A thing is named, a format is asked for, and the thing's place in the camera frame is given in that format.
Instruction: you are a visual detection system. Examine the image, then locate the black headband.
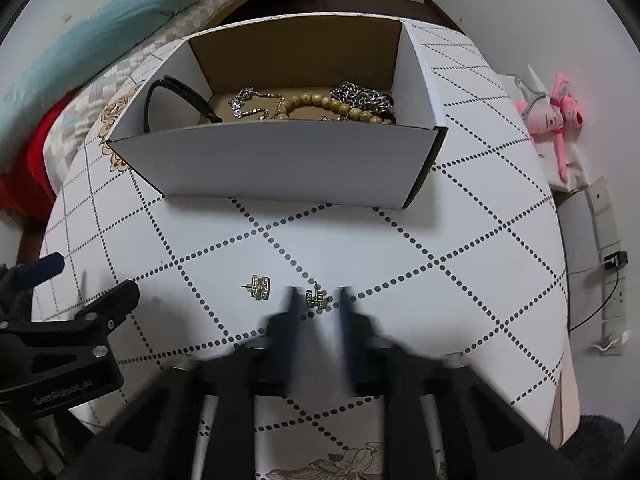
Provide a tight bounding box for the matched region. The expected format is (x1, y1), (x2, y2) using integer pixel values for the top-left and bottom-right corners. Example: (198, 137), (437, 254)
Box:
(143, 74), (224, 134)

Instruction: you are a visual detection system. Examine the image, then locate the pink panther plush toy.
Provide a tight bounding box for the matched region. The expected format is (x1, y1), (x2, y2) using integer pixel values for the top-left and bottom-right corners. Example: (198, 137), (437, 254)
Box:
(514, 71), (586, 183)

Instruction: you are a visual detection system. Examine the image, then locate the white diamond pattern tablecloth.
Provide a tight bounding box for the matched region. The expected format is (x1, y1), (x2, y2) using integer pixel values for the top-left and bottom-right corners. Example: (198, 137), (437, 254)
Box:
(32, 18), (567, 479)

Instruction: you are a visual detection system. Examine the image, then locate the white cardboard box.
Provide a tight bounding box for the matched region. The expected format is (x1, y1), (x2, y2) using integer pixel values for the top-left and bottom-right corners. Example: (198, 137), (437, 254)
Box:
(105, 13), (447, 209)

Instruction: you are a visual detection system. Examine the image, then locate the white cloth covered box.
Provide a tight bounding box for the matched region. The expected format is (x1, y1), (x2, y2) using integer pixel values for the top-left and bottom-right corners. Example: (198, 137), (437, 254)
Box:
(499, 64), (591, 194)

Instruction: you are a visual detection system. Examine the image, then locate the red blanket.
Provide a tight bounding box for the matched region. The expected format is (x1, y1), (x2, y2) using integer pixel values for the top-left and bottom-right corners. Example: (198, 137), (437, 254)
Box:
(1, 90), (76, 222)

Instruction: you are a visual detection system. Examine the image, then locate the gold crystal earring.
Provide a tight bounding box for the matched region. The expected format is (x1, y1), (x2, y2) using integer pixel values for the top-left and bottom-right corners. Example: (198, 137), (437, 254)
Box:
(305, 283), (326, 311)
(242, 274), (271, 301)

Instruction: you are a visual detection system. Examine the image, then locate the thick silver chain bracelet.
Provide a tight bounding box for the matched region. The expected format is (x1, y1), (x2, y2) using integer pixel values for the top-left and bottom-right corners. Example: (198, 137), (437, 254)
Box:
(328, 80), (397, 124)

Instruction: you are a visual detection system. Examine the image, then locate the thin silver chain necklace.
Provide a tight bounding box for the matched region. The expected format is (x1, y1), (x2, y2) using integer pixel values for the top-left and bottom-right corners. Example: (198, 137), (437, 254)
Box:
(228, 86), (281, 123)

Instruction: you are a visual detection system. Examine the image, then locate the white power strip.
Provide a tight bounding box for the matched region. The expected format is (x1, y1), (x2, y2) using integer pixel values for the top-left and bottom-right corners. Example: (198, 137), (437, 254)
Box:
(587, 178), (628, 356)

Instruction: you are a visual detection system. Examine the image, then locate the black fluffy rug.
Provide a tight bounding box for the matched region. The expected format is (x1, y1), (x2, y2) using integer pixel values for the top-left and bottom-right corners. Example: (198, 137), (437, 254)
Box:
(560, 415), (625, 479)

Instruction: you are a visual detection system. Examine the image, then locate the wooden bead bracelet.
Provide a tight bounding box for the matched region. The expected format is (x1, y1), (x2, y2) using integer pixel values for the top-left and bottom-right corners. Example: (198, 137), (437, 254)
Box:
(273, 92), (394, 125)

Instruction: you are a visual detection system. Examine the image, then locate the light blue quilt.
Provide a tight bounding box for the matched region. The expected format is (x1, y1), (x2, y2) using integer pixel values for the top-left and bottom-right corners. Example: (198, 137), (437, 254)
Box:
(1, 0), (198, 143)

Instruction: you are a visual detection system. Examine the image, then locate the black power adapter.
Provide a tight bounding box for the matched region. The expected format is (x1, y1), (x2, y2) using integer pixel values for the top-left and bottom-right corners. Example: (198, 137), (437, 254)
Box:
(603, 250), (628, 272)

